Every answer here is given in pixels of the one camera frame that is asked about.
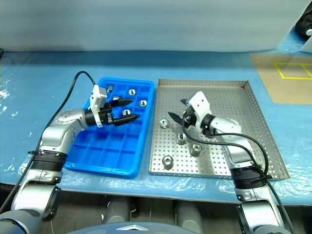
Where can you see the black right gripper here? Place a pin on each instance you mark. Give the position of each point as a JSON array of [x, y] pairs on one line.
[[191, 119]]

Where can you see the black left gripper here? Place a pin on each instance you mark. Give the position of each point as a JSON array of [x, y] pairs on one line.
[[107, 117]]

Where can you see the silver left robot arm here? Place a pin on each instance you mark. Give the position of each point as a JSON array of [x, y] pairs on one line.
[[56, 136]]

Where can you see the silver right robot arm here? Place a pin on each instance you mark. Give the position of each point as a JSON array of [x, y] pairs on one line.
[[226, 126]]

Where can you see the blue compartment tray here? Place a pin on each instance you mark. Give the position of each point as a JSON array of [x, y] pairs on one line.
[[114, 146]]

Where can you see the steel nut in blue tray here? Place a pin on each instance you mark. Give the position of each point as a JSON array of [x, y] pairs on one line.
[[126, 112], [142, 103], [131, 91]]

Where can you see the steel nut on tray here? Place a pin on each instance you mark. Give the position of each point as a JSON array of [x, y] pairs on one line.
[[164, 123], [181, 139], [196, 149]]

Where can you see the perforated metal tray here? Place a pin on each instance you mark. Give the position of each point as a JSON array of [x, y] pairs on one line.
[[219, 97]]

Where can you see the white backdrop board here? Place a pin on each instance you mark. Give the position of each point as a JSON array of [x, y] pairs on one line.
[[146, 24]]

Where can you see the grey rounded cylinder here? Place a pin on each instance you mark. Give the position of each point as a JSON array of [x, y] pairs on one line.
[[118, 210], [189, 217]]

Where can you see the brown flat mat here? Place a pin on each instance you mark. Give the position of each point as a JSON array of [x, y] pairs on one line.
[[292, 91]]

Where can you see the blue-grey robot torso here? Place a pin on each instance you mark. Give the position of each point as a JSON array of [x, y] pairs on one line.
[[131, 229]]

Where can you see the white device base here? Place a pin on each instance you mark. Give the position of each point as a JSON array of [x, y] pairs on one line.
[[307, 45]]

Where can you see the black rubber wheel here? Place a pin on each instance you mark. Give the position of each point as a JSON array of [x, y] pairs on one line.
[[302, 24]]

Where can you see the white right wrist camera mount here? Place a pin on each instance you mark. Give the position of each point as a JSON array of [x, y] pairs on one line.
[[200, 102]]

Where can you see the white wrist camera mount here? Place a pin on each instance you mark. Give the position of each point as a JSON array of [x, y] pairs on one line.
[[98, 95], [200, 102]]

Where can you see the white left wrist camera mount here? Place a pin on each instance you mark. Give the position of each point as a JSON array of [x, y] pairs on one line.
[[98, 95]]

